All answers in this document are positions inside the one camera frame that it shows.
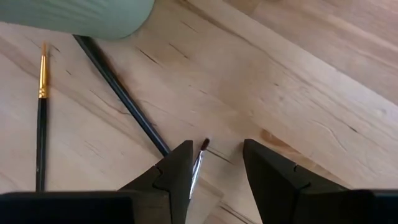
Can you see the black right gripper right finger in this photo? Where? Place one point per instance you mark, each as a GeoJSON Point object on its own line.
{"type": "Point", "coordinates": [311, 205]}

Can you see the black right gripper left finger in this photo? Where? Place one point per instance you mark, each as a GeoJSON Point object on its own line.
{"type": "Point", "coordinates": [93, 208]}

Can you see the green ribbed cup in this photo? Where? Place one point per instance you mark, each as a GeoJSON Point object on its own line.
{"type": "Point", "coordinates": [77, 15]}

